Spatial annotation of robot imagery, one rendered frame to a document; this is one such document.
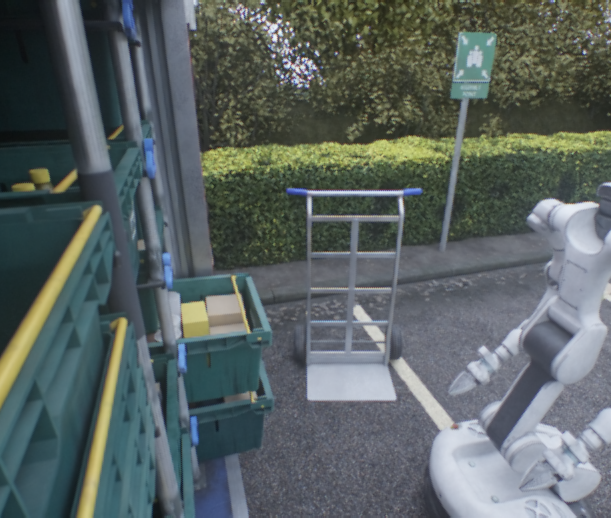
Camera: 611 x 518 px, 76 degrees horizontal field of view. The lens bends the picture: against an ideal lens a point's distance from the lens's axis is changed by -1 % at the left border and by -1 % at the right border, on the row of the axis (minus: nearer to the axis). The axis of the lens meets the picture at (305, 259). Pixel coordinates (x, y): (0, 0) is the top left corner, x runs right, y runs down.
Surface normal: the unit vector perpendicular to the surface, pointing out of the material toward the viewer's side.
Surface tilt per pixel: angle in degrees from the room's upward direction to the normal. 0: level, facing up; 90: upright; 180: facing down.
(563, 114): 62
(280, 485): 0
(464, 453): 74
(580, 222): 90
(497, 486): 0
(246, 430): 90
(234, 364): 93
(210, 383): 90
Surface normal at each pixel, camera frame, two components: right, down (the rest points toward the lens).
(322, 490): 0.00, -0.91
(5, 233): 0.29, 0.36
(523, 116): 0.40, -0.07
